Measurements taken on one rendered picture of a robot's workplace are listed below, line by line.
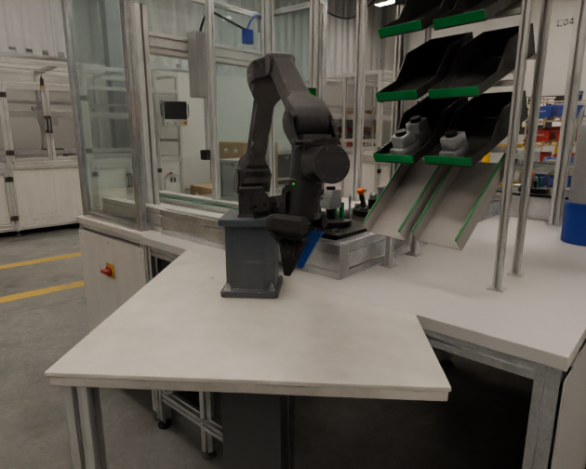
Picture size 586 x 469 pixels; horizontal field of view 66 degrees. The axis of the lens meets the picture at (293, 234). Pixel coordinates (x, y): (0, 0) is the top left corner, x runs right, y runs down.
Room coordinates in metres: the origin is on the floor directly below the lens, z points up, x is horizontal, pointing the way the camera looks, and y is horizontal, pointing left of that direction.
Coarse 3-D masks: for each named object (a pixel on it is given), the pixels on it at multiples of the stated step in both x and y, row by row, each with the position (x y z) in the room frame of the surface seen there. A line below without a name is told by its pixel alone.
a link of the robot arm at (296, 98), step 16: (256, 64) 0.93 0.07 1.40; (272, 64) 0.89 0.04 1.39; (288, 64) 0.87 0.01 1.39; (288, 80) 0.83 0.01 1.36; (288, 96) 0.78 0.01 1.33; (304, 96) 0.79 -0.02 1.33; (304, 112) 0.74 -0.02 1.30; (320, 112) 0.75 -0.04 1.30; (304, 128) 0.74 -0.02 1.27; (320, 128) 0.75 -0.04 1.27
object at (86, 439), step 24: (72, 408) 0.73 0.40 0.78; (96, 408) 0.76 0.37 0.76; (240, 408) 1.07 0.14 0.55; (264, 408) 1.07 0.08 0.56; (72, 432) 0.74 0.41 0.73; (96, 432) 0.75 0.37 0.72; (240, 432) 1.07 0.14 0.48; (264, 432) 1.07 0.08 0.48; (72, 456) 0.74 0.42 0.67; (96, 456) 0.74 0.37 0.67; (240, 456) 1.07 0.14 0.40; (264, 456) 1.07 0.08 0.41
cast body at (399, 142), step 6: (396, 132) 1.22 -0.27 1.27; (402, 132) 1.21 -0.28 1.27; (408, 132) 1.21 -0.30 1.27; (396, 138) 1.21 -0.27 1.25; (402, 138) 1.20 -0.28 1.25; (408, 138) 1.21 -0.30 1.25; (414, 138) 1.22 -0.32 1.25; (396, 144) 1.22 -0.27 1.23; (402, 144) 1.20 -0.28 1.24; (408, 144) 1.21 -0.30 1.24; (414, 144) 1.22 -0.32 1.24; (390, 150) 1.23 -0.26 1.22; (396, 150) 1.21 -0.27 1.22; (402, 150) 1.20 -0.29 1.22; (408, 150) 1.21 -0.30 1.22; (414, 150) 1.22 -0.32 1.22
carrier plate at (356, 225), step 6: (354, 222) 1.49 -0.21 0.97; (360, 222) 1.49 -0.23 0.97; (318, 228) 1.40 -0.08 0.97; (342, 228) 1.40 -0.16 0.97; (348, 228) 1.40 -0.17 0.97; (354, 228) 1.40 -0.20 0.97; (360, 228) 1.40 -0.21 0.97; (324, 234) 1.33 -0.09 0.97; (330, 234) 1.31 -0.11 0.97; (336, 234) 1.31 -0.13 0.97; (342, 234) 1.31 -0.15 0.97; (348, 234) 1.33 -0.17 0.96
